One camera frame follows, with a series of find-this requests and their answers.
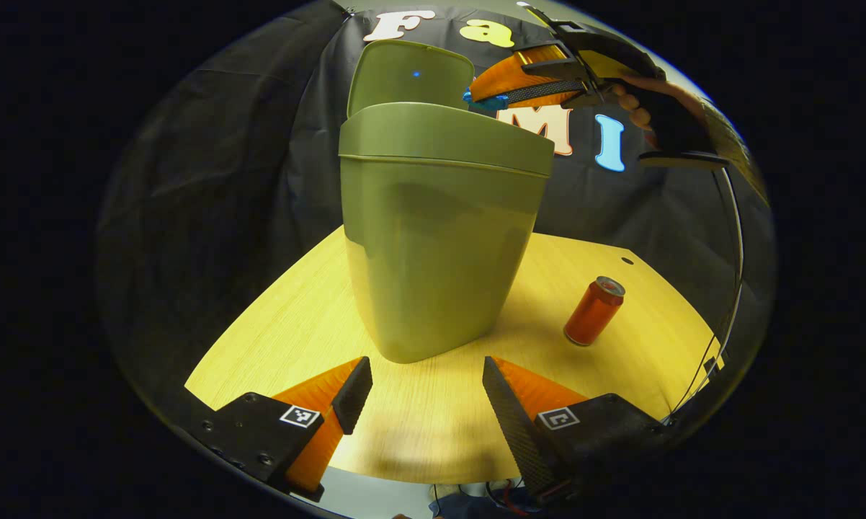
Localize red pop can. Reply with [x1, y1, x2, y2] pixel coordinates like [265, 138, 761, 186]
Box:
[563, 276, 626, 347]

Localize blue paper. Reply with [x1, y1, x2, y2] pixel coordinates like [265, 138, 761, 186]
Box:
[463, 90, 509, 112]

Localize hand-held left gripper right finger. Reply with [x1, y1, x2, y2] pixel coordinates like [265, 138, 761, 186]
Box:
[482, 355, 671, 505]

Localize wooden desktop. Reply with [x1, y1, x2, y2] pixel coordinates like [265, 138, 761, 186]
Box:
[184, 225, 722, 485]

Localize green desktop garbage bin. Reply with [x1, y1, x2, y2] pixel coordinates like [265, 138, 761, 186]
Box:
[338, 40, 555, 365]

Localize red and black wires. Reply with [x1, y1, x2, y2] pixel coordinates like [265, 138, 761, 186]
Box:
[429, 477, 542, 518]

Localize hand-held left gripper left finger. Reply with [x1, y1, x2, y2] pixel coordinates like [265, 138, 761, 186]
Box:
[184, 356, 373, 503]

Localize thin black cable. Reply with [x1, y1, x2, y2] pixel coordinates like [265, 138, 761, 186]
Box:
[667, 167, 747, 422]

